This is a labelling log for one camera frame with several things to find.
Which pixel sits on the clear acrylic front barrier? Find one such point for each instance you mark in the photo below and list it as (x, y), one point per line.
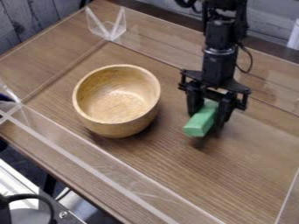
(104, 180)

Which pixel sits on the black table leg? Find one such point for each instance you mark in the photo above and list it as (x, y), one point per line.
(49, 184)

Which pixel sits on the green rectangular block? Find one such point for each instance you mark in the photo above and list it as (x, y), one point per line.
(202, 120)

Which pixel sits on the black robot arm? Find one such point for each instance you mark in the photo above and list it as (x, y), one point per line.
(224, 30)

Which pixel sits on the white post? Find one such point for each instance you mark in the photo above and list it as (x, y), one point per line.
(292, 43)

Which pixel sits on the brown wooden bowl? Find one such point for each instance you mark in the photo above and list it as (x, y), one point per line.
(116, 99)

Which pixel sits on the clear acrylic corner bracket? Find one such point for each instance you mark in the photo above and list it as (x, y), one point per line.
(108, 30)

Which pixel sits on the grey metal bracket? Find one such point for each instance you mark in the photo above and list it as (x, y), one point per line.
(63, 215)

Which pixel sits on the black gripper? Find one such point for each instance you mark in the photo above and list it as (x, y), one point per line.
(214, 83)

